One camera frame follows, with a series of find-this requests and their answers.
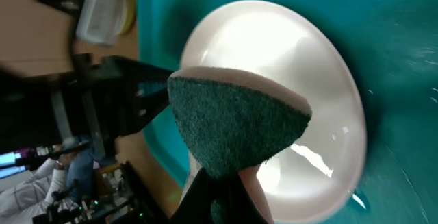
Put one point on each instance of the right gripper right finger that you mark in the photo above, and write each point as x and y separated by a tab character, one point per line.
238	207

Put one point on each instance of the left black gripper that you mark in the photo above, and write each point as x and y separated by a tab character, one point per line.
101	101

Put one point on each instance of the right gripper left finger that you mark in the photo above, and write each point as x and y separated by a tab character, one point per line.
195	207

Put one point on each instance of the white round plate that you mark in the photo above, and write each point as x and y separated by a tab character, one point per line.
317	175

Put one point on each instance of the green scouring sponge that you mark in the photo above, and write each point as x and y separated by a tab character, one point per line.
231	122

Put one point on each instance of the person in blue jeans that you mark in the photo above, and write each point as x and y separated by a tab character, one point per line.
81	171

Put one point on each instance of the person in white shirt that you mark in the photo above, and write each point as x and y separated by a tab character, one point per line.
24	201

